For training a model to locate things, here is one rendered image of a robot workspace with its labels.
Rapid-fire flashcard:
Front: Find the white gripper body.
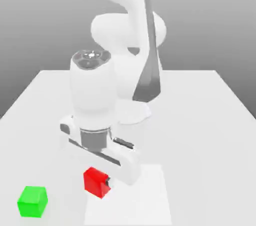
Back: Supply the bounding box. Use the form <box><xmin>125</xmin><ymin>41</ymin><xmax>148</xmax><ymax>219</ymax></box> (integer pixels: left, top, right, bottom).
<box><xmin>59</xmin><ymin>137</ymin><xmax>143</xmax><ymax>187</ymax></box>

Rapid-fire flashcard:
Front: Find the small red cube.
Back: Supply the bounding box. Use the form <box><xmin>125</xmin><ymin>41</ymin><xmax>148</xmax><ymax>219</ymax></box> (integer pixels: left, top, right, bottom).
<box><xmin>83</xmin><ymin>166</ymin><xmax>112</xmax><ymax>200</ymax></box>

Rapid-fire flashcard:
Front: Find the small green cube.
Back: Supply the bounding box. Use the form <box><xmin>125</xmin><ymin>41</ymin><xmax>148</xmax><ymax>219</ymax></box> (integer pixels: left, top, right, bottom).
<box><xmin>17</xmin><ymin>185</ymin><xmax>49</xmax><ymax>219</ymax></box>

